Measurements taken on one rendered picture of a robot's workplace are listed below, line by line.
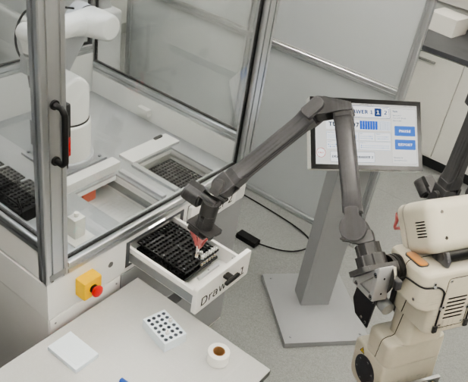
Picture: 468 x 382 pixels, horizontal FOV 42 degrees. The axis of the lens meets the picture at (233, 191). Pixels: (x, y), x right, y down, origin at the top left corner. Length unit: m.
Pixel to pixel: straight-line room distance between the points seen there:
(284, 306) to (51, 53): 2.10
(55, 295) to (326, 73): 2.13
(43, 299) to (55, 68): 0.75
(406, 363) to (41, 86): 1.36
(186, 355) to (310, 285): 1.33
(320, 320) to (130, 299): 1.36
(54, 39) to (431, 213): 1.07
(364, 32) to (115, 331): 2.07
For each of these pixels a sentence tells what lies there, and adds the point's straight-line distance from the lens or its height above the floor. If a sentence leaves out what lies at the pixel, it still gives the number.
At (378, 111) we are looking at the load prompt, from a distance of 2.75.
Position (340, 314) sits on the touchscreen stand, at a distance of 3.30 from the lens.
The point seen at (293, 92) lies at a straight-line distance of 3.67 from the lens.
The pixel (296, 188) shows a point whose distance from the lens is 3.89.
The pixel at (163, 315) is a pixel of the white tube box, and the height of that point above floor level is 0.80.
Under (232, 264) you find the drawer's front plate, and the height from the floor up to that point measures 0.93.
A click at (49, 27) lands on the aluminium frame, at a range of 1.51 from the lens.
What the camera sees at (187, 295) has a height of 0.86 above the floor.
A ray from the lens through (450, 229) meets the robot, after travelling 1.77.
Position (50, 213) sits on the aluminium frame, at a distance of 1.76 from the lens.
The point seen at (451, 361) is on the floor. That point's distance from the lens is 3.38.
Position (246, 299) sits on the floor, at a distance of 3.29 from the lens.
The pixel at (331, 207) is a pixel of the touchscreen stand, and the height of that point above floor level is 0.68.
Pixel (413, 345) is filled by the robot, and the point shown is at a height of 0.89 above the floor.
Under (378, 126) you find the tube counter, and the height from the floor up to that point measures 1.11.
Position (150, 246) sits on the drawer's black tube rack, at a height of 0.90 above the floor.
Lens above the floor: 2.26
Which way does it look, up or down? 34 degrees down
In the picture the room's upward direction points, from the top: 10 degrees clockwise
